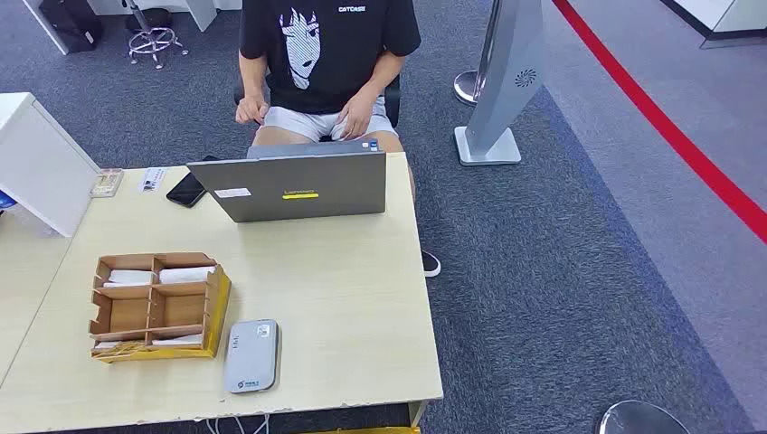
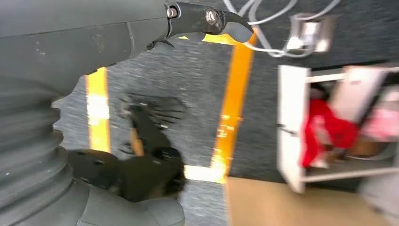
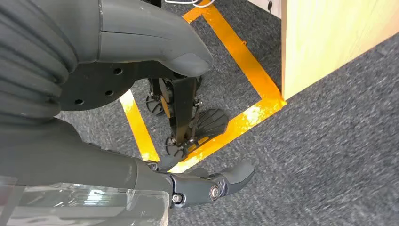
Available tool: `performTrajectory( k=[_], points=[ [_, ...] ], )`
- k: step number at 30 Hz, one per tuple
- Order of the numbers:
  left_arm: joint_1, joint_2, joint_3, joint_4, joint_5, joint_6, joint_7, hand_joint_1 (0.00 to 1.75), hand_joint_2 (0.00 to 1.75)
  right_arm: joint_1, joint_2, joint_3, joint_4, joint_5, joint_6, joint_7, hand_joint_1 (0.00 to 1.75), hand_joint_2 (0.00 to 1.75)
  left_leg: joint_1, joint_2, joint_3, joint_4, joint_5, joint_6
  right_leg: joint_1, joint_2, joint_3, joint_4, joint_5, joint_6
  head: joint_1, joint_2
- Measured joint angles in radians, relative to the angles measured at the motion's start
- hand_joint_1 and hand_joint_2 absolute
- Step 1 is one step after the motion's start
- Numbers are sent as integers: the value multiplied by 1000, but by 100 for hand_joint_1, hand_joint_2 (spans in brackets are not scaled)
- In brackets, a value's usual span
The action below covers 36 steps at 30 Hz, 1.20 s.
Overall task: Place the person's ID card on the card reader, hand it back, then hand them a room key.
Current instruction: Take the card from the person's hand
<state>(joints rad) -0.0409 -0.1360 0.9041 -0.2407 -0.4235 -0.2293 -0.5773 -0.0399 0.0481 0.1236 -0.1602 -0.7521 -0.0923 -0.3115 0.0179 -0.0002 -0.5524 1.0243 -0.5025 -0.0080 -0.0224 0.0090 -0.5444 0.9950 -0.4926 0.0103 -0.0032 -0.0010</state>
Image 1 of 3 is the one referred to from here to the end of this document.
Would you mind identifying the person's right hand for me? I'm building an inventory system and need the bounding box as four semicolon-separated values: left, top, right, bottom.
235;94;271;126

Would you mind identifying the patterned beige card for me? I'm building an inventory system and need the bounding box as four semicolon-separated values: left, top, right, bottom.
90;168;125;200

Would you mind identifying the person's left hand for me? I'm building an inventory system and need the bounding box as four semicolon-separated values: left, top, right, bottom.
337;89;379;140

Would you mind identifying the chrome stanchion post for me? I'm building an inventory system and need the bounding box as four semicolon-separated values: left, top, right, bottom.
452;0;506;108

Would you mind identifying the white background desk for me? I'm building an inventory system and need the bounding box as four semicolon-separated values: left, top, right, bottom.
86;0;244;33

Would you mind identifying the black smartphone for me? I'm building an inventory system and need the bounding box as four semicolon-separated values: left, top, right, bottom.
166;156;221;209

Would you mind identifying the chrome round base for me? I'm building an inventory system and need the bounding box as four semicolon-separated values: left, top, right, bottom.
597;400;692;434

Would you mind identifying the white ID card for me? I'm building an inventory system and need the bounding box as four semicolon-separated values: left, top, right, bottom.
138;166;168;194

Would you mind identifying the chrome stool base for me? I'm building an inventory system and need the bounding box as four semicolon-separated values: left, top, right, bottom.
122;0;191;71

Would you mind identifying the white card stack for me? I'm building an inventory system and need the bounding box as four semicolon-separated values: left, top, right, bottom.
102;269;156;290
157;265;217;287

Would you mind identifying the red floor tape line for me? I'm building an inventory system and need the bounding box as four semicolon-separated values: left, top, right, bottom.
551;0;767;246

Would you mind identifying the black bag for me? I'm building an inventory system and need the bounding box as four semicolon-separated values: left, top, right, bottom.
38;0;104;55

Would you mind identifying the grey card reader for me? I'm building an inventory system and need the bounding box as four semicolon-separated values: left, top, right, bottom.
223;318;280;395

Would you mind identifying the white counter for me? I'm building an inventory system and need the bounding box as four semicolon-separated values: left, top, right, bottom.
658;0;767;51

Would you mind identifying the grey laptop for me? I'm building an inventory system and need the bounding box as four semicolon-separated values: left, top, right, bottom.
186;138;389;224

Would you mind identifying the white board panel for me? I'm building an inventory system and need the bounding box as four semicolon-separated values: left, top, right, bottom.
22;0;71;56

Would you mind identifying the person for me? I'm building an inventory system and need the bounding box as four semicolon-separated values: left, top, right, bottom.
234;0;443;279

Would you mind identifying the cardboard card organizer box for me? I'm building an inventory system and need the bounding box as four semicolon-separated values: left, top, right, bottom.
88;251;232;364

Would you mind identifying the white cabinet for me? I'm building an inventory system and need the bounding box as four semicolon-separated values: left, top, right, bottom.
0;91;103;239

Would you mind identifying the grey kiosk stand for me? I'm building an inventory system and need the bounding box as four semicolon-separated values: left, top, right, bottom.
453;0;546;167

